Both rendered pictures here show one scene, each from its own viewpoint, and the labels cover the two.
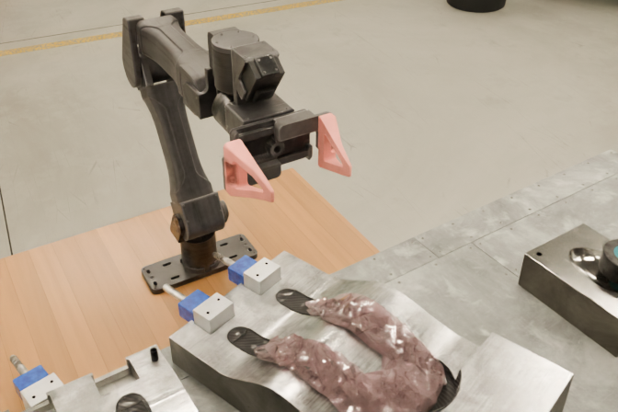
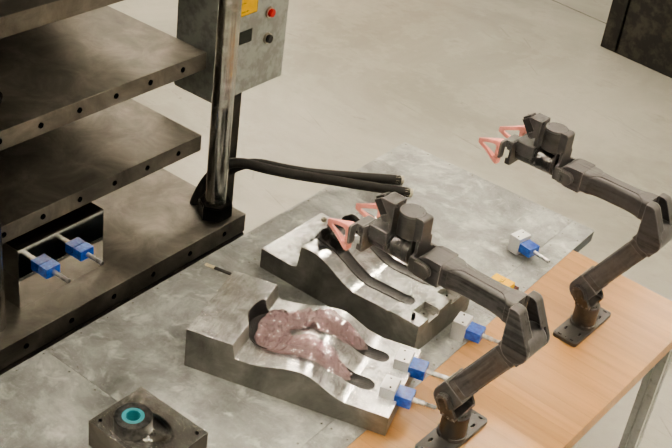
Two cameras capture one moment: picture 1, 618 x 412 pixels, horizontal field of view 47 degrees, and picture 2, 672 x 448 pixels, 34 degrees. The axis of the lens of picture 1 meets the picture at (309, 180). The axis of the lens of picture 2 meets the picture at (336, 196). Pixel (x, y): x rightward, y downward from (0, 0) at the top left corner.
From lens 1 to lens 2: 2.81 m
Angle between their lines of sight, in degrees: 111
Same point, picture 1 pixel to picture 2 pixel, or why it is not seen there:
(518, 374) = (217, 324)
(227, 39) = (417, 210)
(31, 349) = not seen: hidden behind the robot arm
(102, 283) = (505, 410)
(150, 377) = (408, 311)
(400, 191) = not seen: outside the picture
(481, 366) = (237, 326)
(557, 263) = (183, 426)
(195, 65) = (449, 254)
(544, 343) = (188, 412)
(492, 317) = (224, 425)
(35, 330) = (514, 374)
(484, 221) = not seen: outside the picture
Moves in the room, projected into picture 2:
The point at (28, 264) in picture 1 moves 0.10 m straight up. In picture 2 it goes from (569, 416) to (579, 384)
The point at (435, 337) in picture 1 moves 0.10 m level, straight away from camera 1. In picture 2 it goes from (264, 358) to (266, 388)
